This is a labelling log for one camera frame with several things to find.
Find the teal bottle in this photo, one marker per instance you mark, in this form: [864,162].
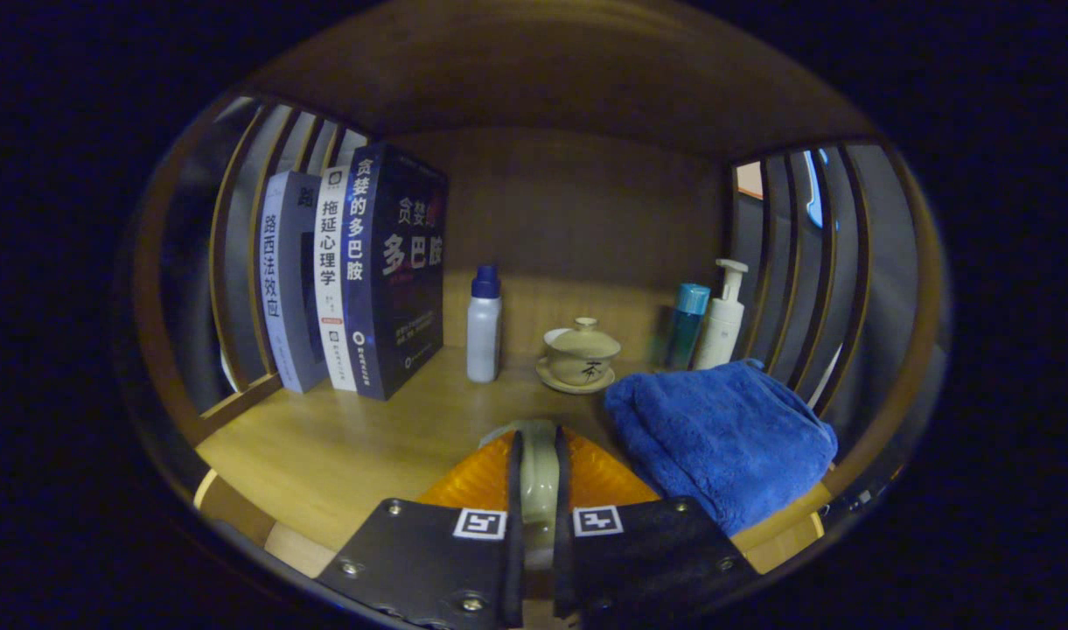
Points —
[686,328]

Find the wooden cabinet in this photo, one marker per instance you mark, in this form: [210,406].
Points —
[568,201]

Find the white book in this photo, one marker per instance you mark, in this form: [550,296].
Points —
[331,280]

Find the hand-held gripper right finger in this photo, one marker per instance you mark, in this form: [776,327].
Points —
[562,542]

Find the white pump bottle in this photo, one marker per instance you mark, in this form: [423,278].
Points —
[722,328]

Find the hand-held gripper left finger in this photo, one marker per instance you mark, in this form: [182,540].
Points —
[514,542]

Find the pale blue book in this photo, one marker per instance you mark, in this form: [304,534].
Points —
[289,280]

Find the cream lidded tea cup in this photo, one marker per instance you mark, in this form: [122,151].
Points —
[582,359]

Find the blue folded towel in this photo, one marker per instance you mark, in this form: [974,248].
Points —
[726,437]

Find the pale green cup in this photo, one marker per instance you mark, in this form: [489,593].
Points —
[539,477]

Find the white bottle with blue cap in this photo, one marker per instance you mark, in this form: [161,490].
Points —
[484,337]

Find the black backdrop cloth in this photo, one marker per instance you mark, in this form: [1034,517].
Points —
[888,254]

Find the wooden countertop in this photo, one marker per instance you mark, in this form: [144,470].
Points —
[341,446]

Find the dark blue book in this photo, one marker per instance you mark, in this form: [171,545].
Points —
[402,280]

